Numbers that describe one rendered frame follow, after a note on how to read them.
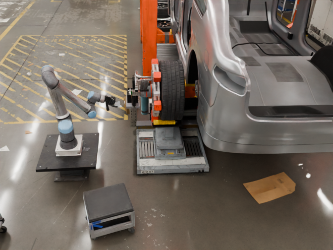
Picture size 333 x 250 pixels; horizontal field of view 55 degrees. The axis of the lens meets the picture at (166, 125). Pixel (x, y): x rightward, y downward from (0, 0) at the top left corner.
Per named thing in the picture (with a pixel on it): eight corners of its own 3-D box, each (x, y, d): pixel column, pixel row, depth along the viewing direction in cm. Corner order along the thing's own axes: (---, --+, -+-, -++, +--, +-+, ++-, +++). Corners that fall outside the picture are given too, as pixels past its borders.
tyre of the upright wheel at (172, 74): (187, 77, 310) (179, 50, 363) (162, 77, 308) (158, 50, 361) (183, 131, 348) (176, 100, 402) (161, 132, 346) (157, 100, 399)
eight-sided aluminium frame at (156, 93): (159, 124, 347) (160, 79, 316) (153, 125, 346) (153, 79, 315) (156, 99, 391) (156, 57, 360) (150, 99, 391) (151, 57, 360)
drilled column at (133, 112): (137, 126, 443) (137, 100, 419) (130, 127, 442) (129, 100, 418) (137, 122, 451) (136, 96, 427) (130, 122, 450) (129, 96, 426)
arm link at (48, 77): (48, 75, 289) (99, 114, 334) (47, 68, 298) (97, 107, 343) (38, 83, 291) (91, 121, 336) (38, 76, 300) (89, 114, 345)
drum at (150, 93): (158, 99, 352) (158, 88, 344) (139, 99, 350) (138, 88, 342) (157, 93, 363) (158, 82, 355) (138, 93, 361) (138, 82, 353)
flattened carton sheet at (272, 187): (299, 190, 351) (300, 188, 349) (258, 204, 333) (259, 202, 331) (281, 172, 374) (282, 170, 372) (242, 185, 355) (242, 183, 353)
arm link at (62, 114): (60, 132, 346) (37, 73, 297) (59, 122, 359) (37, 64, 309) (74, 129, 349) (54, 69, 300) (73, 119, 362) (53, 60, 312)
